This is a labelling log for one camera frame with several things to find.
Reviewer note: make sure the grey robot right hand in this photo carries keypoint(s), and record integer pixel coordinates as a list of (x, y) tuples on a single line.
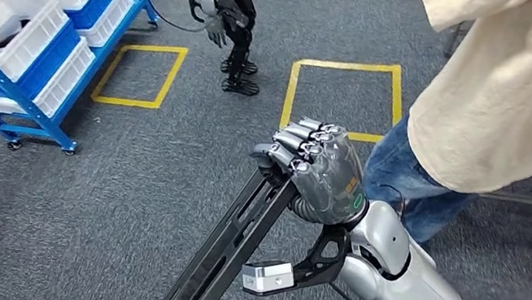
[(332, 186)]

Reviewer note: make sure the long black slotted part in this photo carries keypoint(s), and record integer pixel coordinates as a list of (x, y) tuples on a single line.
[(213, 286)]

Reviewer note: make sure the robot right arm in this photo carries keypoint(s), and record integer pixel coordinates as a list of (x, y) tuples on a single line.
[(406, 293)]

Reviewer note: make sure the blue shelf holding black parts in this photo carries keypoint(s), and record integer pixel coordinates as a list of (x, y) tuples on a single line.
[(23, 104)]

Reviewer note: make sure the humanoid robot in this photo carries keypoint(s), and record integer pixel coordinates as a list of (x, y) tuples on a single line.
[(238, 22)]

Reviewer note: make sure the person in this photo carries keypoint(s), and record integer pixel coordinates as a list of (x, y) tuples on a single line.
[(504, 74)]

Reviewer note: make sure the black camera bracket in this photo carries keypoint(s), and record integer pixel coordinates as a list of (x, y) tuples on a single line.
[(306, 277)]

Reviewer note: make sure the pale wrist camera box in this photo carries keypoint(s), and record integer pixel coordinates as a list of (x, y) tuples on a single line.
[(267, 278)]

